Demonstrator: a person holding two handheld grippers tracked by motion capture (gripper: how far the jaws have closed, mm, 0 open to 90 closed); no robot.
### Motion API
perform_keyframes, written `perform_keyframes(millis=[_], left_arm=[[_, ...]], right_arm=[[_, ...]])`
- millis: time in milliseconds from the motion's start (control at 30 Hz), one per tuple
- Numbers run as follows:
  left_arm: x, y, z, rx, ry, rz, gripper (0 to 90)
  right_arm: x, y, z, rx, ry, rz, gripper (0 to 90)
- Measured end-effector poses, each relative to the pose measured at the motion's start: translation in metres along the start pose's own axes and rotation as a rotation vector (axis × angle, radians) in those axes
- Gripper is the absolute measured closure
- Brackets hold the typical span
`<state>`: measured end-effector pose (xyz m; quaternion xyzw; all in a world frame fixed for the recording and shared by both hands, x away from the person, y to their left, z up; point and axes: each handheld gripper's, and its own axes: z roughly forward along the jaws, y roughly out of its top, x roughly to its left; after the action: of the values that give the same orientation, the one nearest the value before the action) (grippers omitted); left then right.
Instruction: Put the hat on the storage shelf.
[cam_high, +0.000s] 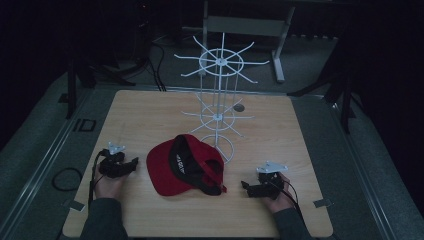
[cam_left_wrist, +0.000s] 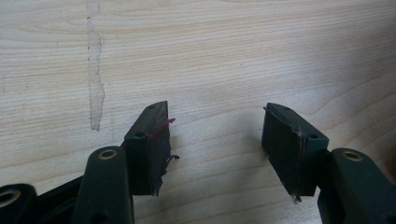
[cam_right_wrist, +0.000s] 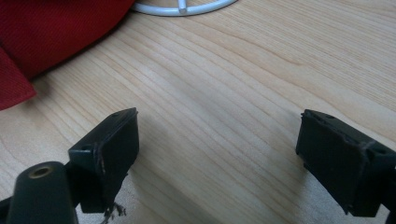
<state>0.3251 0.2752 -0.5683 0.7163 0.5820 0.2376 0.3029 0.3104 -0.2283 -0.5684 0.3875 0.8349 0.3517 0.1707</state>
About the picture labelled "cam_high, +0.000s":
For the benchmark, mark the black tripod stand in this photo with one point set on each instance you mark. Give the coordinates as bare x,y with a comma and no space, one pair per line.
80,76
336,90

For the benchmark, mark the grey tape piece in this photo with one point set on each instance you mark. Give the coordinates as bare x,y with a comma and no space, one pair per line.
322,203
74,205

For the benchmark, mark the red baseball cap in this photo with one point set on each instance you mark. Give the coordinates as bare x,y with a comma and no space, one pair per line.
186,165

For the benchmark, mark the round grey table grommet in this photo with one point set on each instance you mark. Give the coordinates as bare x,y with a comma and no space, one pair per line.
238,107

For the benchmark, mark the black rectangular floor marker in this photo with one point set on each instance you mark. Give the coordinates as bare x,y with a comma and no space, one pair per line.
85,125

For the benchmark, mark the person's left hand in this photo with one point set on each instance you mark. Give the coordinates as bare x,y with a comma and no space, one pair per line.
108,186

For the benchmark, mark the person's right hand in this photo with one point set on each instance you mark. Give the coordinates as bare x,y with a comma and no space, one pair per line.
281,201

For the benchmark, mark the grey metal table frame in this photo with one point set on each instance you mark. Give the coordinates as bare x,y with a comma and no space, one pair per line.
246,36

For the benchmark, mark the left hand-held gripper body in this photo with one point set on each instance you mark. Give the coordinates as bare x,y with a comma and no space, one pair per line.
111,162

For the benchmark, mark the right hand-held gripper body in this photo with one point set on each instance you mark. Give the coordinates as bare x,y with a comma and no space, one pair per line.
268,181

